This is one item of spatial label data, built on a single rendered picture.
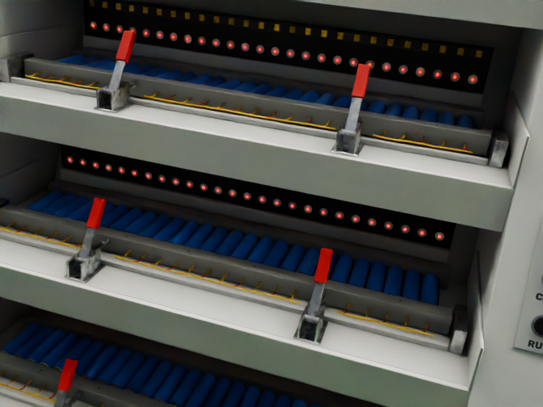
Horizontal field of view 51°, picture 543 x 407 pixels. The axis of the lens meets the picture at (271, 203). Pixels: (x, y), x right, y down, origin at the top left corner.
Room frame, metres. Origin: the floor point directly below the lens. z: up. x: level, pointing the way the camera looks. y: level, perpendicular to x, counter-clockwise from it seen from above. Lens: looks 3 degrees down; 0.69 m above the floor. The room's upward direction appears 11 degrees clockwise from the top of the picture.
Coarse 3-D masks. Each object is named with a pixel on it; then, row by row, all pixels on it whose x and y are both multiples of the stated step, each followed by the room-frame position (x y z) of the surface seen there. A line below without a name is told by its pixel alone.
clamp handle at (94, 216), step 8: (96, 200) 0.64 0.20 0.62; (104, 200) 0.64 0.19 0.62; (96, 208) 0.64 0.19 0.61; (96, 216) 0.64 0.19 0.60; (88, 224) 0.64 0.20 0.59; (96, 224) 0.64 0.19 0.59; (88, 232) 0.64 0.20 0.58; (88, 240) 0.63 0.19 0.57; (88, 248) 0.63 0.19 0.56; (80, 256) 0.63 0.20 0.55; (88, 256) 0.64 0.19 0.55
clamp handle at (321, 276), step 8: (320, 256) 0.57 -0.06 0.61; (328, 256) 0.57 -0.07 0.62; (320, 264) 0.57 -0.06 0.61; (328, 264) 0.57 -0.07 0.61; (320, 272) 0.57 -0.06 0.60; (328, 272) 0.58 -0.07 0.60; (320, 280) 0.57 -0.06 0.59; (320, 288) 0.57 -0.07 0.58; (312, 296) 0.57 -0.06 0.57; (320, 296) 0.57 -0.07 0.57; (312, 304) 0.57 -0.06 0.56; (312, 312) 0.57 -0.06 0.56
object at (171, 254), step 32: (32, 224) 0.70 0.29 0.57; (64, 224) 0.69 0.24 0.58; (160, 256) 0.66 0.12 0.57; (192, 256) 0.65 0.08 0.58; (224, 256) 0.65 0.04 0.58; (256, 288) 0.62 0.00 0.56; (288, 288) 0.63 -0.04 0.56; (352, 288) 0.61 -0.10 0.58; (416, 320) 0.59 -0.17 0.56; (448, 320) 0.58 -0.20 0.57
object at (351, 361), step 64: (0, 192) 0.74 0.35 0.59; (128, 192) 0.79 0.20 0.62; (0, 256) 0.66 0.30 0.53; (64, 256) 0.67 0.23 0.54; (128, 256) 0.68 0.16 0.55; (128, 320) 0.61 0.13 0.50; (192, 320) 0.58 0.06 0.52; (256, 320) 0.59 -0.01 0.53; (384, 320) 0.61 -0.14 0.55; (320, 384) 0.56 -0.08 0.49; (384, 384) 0.54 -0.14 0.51; (448, 384) 0.52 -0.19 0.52
